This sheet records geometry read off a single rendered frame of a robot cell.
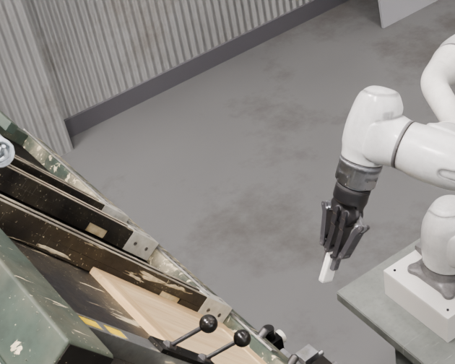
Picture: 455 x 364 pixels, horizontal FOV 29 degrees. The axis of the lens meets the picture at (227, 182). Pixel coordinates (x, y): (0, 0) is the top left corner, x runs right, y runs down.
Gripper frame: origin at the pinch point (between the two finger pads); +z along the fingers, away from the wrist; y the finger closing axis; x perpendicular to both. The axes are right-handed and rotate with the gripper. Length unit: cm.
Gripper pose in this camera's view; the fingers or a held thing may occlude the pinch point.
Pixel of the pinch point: (328, 266)
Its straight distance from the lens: 191.5
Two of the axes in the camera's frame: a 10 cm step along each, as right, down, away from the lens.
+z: -2.1, 9.0, 3.9
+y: 5.8, 4.3, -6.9
